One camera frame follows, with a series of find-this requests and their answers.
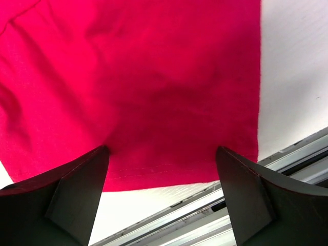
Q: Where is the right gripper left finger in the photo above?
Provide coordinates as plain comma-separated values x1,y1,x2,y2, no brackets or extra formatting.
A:
1,146,109,245

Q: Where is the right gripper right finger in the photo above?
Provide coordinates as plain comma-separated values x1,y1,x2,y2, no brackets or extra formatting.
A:
216,147,327,245

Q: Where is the crimson red t-shirt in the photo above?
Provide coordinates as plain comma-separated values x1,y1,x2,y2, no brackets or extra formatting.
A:
1,1,261,191

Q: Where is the aluminium rail frame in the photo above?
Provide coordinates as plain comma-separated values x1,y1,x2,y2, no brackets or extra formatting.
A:
90,129,327,245

